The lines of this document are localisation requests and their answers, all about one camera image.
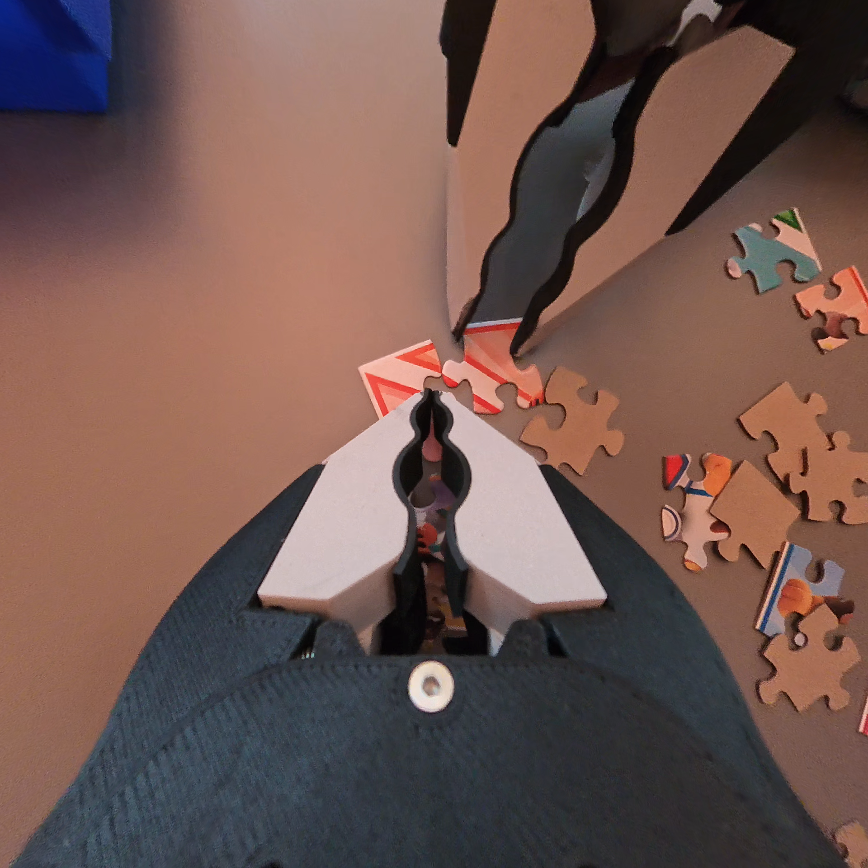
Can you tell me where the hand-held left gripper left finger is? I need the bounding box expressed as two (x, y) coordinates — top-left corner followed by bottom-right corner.
(256, 392), (435, 655)

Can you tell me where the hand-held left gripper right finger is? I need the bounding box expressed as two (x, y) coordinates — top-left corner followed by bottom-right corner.
(436, 392), (608, 655)

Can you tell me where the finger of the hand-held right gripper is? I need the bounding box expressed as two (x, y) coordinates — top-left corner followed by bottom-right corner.
(510, 26), (796, 358)
(444, 0), (599, 341)

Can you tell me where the plain teal puzzle piece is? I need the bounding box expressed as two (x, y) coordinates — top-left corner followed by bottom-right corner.
(727, 209), (823, 294)

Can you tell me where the red pink striped puzzle piece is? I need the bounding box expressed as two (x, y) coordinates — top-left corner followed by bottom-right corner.
(358, 339), (443, 420)

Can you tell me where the deep orange edge puzzle piece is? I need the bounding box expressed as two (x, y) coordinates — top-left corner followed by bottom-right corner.
(441, 319), (545, 415)

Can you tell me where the white orange blue puzzle piece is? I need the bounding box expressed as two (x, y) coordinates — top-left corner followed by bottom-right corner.
(661, 453), (733, 572)

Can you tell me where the pink red edge puzzle piece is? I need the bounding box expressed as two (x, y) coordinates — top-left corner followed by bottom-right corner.
(795, 266), (868, 354)

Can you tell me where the blue orange dog puzzle piece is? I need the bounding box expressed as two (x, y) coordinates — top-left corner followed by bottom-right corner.
(755, 541), (855, 638)

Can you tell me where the blue plastic bin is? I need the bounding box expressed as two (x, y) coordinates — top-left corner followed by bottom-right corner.
(0, 0), (113, 113)

